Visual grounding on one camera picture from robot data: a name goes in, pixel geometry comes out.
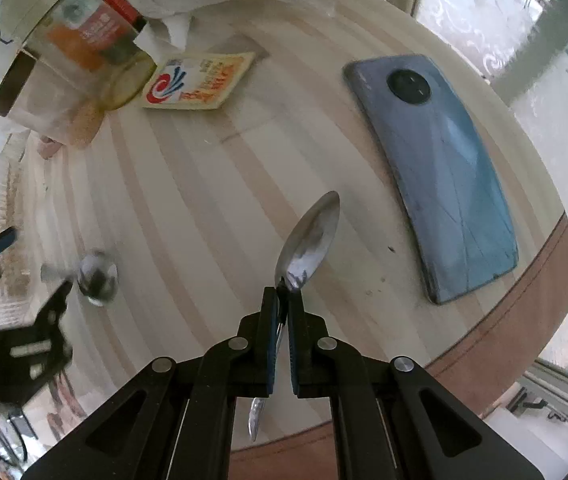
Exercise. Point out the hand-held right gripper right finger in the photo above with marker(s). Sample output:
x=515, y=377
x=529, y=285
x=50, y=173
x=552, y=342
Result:
x=294, y=350

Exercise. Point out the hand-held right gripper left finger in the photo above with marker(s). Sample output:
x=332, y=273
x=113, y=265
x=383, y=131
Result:
x=271, y=345

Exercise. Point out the metal spoon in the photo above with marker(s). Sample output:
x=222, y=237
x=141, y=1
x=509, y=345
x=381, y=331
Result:
x=96, y=275
x=309, y=245

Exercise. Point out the small pink packet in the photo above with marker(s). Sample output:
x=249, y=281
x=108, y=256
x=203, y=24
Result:
x=49, y=147

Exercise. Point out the brown lid clear jar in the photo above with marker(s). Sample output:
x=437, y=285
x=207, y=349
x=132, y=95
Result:
x=46, y=105

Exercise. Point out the striped cat print tablecloth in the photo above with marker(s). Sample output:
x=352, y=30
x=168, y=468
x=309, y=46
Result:
x=188, y=185

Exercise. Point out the blue smartphone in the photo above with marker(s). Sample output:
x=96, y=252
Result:
x=439, y=170

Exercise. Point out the small white yellow packet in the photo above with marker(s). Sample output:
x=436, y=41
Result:
x=196, y=82

